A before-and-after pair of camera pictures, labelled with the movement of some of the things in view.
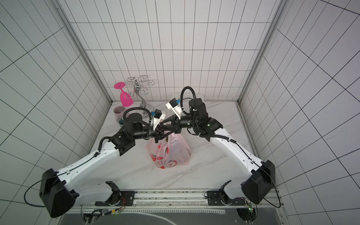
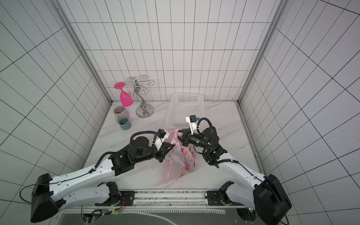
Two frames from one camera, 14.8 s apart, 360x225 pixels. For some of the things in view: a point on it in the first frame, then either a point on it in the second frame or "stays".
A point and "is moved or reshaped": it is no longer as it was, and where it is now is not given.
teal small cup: x=121 y=122 stays
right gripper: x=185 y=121 -> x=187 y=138
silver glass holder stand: x=139 y=91 stays
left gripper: x=160 y=131 -> x=164 y=151
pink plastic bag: x=170 y=151 is moved or reshaped
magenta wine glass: x=126 y=99 stays
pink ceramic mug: x=119 y=111 stays
